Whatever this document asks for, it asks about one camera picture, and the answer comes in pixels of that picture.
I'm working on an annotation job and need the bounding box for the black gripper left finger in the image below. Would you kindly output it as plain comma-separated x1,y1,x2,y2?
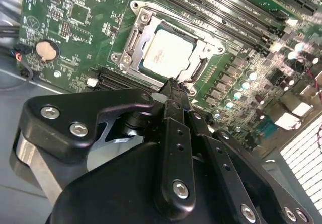
9,77,197,220

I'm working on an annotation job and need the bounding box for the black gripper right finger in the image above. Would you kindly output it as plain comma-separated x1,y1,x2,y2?
186,110,315,224

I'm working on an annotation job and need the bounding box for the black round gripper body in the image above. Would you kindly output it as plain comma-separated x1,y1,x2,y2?
46,143,238,224

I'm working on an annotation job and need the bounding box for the metal wire locking lever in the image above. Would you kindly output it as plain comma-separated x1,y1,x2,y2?
179,78,195,90
147,4,223,46

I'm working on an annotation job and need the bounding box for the silver square CPU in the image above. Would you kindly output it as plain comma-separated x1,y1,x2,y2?
139,29,198,80

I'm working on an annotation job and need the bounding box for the metal socket cover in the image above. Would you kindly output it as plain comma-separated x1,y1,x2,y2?
118,9,226,94

